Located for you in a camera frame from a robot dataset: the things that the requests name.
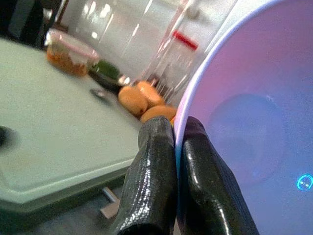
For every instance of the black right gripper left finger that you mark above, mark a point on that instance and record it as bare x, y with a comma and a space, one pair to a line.
149, 171

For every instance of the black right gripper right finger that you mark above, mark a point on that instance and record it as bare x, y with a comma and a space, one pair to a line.
207, 191

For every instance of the metal table leg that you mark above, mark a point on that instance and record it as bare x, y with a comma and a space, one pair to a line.
110, 199

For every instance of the clear plastic jar red label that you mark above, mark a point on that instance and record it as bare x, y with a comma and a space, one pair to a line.
171, 49

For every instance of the clear container with pink lid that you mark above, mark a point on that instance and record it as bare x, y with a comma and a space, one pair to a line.
69, 52

